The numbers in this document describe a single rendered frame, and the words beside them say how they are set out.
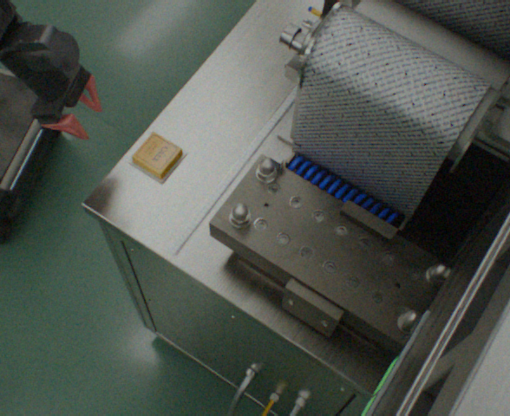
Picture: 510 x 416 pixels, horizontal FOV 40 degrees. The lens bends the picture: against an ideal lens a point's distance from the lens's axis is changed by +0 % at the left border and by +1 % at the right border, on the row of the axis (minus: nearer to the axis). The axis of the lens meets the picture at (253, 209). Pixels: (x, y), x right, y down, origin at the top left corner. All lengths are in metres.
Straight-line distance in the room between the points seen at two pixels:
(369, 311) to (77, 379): 1.23
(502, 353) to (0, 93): 2.03
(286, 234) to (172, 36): 1.63
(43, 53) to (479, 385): 0.81
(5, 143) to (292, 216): 1.26
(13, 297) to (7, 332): 0.11
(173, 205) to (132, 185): 0.09
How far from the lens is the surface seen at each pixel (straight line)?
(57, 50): 1.09
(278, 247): 1.15
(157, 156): 1.35
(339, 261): 1.15
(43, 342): 2.23
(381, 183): 1.16
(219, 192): 1.33
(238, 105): 1.43
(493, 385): 0.48
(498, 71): 1.14
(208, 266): 1.27
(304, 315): 1.20
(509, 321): 0.49
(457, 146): 1.01
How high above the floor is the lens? 2.10
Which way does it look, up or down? 65 degrees down
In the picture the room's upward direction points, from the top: 4 degrees clockwise
